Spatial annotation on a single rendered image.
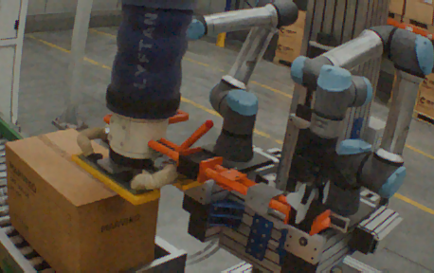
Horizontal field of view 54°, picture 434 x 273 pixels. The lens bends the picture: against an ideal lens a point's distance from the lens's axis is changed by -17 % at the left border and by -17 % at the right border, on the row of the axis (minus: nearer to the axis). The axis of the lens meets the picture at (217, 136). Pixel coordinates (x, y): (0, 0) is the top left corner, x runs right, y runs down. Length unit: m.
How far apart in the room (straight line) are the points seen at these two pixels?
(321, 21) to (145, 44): 0.72
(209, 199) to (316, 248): 0.48
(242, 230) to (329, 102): 0.92
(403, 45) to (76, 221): 1.18
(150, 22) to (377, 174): 0.81
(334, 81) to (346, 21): 0.70
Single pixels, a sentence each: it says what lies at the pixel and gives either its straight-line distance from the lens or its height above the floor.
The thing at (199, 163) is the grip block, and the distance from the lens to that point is 1.31.
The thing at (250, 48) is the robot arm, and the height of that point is 1.43.
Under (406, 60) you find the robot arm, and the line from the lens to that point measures 1.45.
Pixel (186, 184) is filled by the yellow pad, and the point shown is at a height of 1.09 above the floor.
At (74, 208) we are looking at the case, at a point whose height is 0.93.
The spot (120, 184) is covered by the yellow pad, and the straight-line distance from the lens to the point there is 1.42.
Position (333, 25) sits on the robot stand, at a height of 1.61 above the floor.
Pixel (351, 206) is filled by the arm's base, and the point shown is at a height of 1.07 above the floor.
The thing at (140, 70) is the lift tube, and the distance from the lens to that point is 1.36.
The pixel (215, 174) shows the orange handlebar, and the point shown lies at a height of 1.21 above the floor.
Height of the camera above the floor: 1.73
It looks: 19 degrees down
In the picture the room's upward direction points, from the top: 10 degrees clockwise
